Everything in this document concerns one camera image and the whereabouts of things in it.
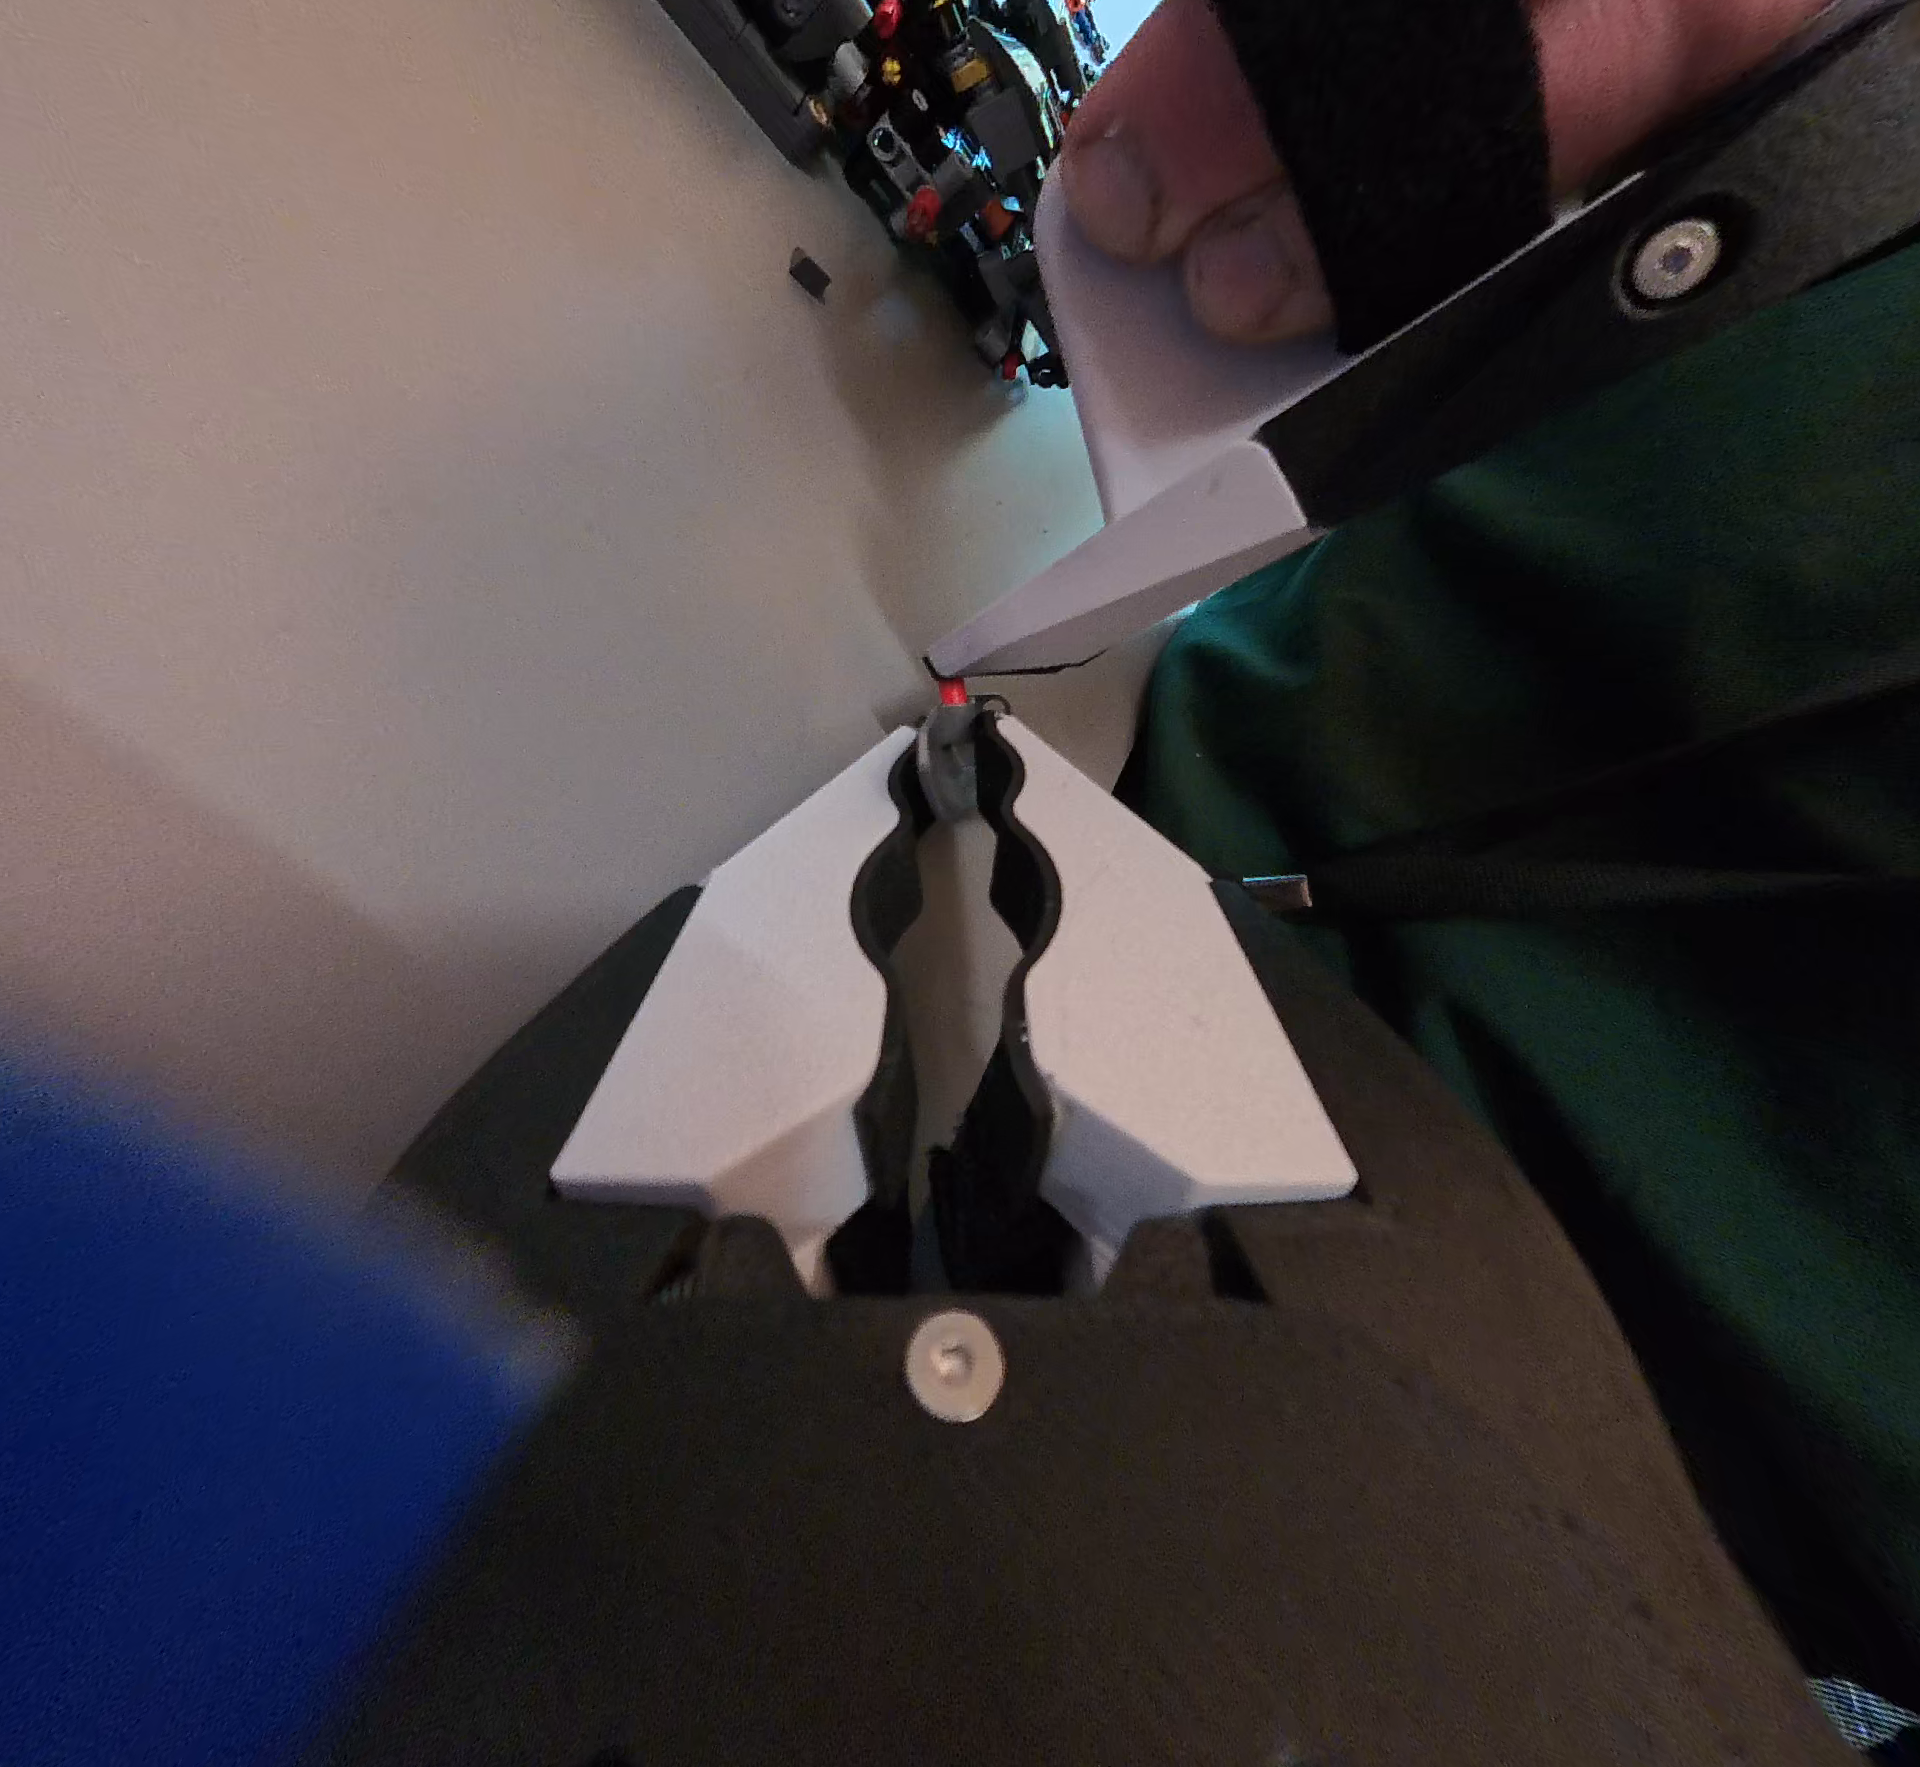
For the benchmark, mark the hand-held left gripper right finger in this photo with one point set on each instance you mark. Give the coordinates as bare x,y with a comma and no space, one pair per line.
1170,1032

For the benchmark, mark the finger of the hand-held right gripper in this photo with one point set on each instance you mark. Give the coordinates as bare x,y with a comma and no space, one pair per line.
1155,567

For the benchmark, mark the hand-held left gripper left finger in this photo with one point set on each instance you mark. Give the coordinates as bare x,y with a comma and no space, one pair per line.
719,1032

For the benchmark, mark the grey lego wing piece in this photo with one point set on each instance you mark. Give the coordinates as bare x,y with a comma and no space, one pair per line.
954,770

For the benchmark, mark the small dark lego piece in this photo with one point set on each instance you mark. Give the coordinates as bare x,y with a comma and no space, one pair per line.
811,271

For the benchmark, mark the blue plastic parts bin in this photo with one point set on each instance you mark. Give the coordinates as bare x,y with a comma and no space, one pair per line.
225,1422

